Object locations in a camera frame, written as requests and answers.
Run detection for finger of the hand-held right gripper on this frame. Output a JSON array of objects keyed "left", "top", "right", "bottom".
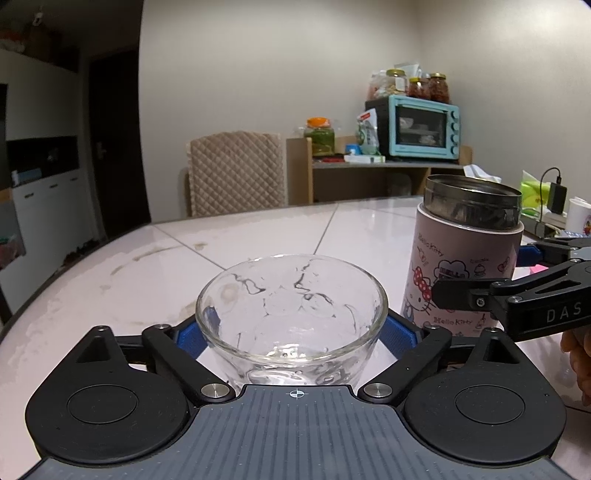
[
  {"left": 431, "top": 260, "right": 591, "bottom": 310},
  {"left": 516, "top": 234, "right": 591, "bottom": 268}
]

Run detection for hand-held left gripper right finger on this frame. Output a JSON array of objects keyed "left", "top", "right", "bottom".
[{"left": 358, "top": 310, "right": 520, "bottom": 407}]

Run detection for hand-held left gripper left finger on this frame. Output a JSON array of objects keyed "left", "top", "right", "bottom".
[{"left": 75, "top": 318, "right": 235, "bottom": 407}]

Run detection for pink cartoon thermos bottle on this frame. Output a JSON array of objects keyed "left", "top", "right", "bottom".
[{"left": 401, "top": 174, "right": 525, "bottom": 337}]

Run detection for clear glass bowl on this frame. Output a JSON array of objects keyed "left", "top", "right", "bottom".
[{"left": 195, "top": 254, "right": 389, "bottom": 387}]

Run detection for person's right hand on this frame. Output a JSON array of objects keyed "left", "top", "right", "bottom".
[{"left": 560, "top": 327, "right": 591, "bottom": 409}]

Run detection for green tissue pack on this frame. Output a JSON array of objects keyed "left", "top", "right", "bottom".
[{"left": 521, "top": 170, "right": 570, "bottom": 219}]

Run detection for white printed mug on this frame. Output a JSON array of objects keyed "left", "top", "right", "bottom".
[{"left": 566, "top": 198, "right": 591, "bottom": 237}]

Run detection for black charger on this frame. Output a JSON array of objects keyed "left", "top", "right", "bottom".
[{"left": 549, "top": 184, "right": 568, "bottom": 214}]

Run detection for beige quilted chair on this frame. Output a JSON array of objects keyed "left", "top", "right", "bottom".
[{"left": 185, "top": 130, "right": 283, "bottom": 219}]

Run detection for white and green snack bag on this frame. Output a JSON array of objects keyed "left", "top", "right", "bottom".
[{"left": 355, "top": 108, "right": 382, "bottom": 156}]

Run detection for wooden side table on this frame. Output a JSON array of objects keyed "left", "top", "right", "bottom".
[{"left": 286, "top": 136, "right": 474, "bottom": 205}]

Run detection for tall jar with red contents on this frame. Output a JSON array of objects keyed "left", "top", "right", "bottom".
[{"left": 429, "top": 73, "right": 451, "bottom": 105}]

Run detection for teal toaster oven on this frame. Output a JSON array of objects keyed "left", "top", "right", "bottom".
[{"left": 365, "top": 95, "right": 461, "bottom": 160}]

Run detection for dark door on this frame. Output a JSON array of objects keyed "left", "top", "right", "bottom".
[{"left": 88, "top": 50, "right": 151, "bottom": 241}]

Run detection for green jar with orange lid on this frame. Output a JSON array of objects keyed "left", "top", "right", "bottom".
[{"left": 304, "top": 117, "right": 337, "bottom": 160}]

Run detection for glass jar with light contents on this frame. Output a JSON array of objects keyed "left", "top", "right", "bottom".
[{"left": 385, "top": 69, "right": 408, "bottom": 97}]

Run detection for clear plastic bag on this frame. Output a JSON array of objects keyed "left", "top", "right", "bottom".
[{"left": 367, "top": 70, "right": 392, "bottom": 100}]

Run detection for white and black cabinet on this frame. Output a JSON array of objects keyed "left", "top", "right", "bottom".
[{"left": 0, "top": 48, "right": 100, "bottom": 274}]

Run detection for cardboard boxes on cabinet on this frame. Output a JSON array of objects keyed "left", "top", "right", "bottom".
[{"left": 0, "top": 25, "right": 79, "bottom": 72}]

